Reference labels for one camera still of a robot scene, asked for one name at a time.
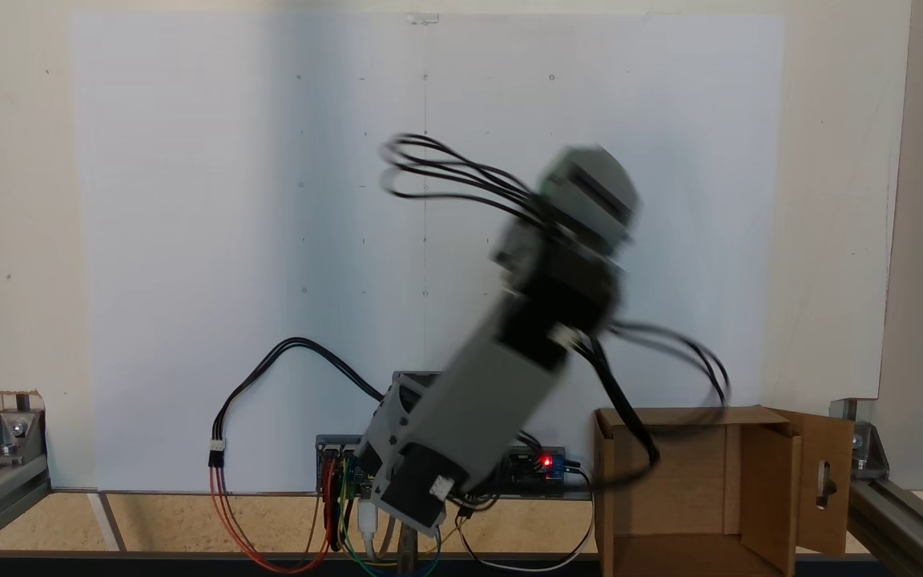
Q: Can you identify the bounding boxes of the green wire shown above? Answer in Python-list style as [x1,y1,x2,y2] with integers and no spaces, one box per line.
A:
[340,481,442,577]

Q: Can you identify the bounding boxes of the circuit board with red LED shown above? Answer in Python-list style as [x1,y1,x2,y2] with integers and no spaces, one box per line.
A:
[317,437,374,494]

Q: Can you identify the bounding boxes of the white USB cable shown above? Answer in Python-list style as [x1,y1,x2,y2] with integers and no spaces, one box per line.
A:
[357,495,383,555]

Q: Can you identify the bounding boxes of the black cable with white connector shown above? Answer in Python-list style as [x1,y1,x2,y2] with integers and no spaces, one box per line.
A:
[208,337,387,470]

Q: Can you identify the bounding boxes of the grey metal clamp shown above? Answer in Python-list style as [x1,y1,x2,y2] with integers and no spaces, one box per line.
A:
[396,525,424,575]

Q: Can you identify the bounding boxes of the black wrist motor cable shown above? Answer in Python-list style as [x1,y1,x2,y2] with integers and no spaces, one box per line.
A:
[380,132,552,227]

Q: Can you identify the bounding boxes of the grey board mounting plate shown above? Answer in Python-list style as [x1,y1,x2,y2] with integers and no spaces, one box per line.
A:
[315,434,569,500]

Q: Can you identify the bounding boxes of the metal corner bracket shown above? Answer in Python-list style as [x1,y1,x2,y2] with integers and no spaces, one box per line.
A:
[0,390,47,467]
[830,398,892,482]

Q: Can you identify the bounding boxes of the black forearm motor cable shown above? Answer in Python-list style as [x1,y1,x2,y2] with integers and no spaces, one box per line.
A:
[578,319,732,486]

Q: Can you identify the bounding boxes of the white power cable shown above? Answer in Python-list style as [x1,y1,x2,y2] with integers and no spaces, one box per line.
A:
[455,463,595,577]

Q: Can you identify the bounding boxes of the blue circuit board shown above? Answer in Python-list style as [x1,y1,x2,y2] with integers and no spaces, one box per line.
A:
[506,449,567,498]

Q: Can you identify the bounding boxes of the red and orange wires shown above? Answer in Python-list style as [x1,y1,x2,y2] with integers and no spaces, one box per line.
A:
[209,461,336,575]

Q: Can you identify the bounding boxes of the brown cardboard box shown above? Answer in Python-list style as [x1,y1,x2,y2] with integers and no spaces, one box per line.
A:
[594,406,856,577]

